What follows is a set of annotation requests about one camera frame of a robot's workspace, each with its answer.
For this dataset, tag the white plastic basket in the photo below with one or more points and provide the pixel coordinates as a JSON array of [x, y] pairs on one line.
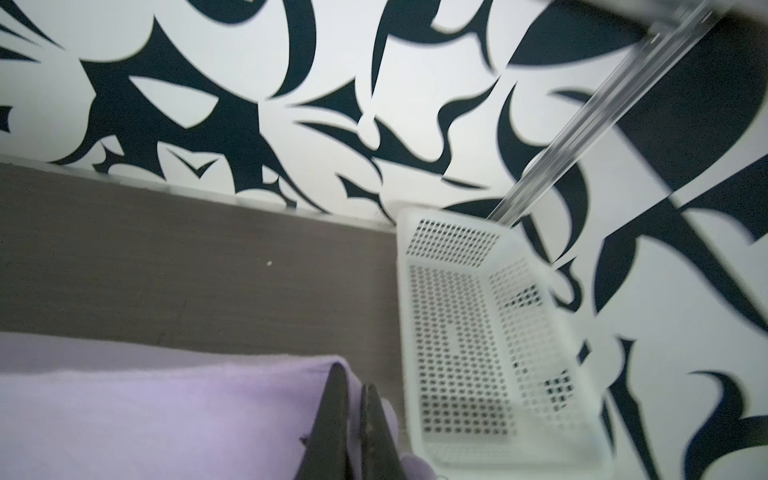
[[492, 385]]

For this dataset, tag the aluminium frame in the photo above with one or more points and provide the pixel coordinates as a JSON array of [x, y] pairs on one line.
[[674, 28]]

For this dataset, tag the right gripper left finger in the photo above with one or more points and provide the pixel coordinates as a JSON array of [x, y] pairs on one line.
[[326, 451]]

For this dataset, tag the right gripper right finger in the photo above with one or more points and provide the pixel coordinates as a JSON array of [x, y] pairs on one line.
[[379, 455]]

